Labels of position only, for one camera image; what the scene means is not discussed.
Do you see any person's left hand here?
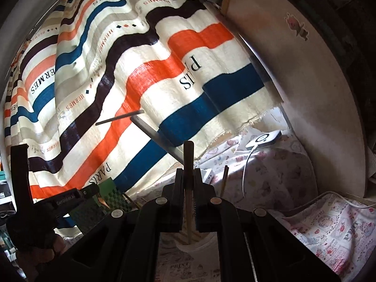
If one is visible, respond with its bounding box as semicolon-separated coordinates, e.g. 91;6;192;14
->
16;234;67;281

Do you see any shelf with boxes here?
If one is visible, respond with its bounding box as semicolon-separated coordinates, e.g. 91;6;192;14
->
1;164;16;276

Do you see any green checkered box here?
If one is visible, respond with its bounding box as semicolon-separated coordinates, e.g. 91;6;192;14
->
69;178;133;234

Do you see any translucent white plastic cup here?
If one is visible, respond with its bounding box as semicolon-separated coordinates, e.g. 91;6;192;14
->
174;232;219;260

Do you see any baby bear print cloth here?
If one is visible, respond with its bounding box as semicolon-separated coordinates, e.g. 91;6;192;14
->
129;105;319;212

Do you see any white desk lamp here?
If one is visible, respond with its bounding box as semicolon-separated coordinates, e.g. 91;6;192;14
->
95;109;214;184

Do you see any striped Hermes Paris curtain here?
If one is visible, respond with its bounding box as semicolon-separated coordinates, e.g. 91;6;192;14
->
4;0;279;199

